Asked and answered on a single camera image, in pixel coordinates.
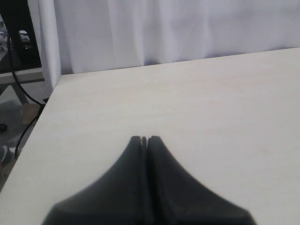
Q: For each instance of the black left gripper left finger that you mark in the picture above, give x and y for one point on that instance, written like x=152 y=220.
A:
x=118 y=197

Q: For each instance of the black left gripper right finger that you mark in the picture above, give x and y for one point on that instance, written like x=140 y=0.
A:
x=179 y=199

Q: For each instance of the grey shoe on floor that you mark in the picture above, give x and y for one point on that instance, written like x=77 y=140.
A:
x=6 y=155

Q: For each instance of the white backdrop curtain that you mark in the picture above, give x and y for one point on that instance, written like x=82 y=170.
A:
x=79 y=36

